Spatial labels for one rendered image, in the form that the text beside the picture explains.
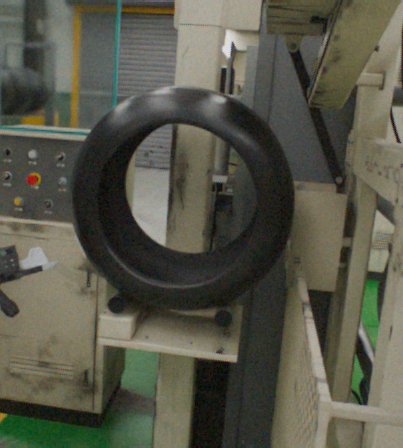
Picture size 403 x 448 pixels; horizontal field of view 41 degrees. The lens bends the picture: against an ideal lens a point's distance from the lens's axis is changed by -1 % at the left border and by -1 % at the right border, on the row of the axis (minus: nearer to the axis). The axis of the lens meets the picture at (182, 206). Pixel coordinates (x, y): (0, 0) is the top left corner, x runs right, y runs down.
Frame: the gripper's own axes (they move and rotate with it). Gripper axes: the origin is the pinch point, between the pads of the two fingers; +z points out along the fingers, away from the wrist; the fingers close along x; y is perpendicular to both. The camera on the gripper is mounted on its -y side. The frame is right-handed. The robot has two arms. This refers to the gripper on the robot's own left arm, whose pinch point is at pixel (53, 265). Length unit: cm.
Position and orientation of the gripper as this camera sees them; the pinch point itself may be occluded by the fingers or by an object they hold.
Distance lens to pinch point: 137.0
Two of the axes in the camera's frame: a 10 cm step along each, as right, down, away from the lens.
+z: 8.5, -1.9, 5.0
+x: -4.8, 1.3, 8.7
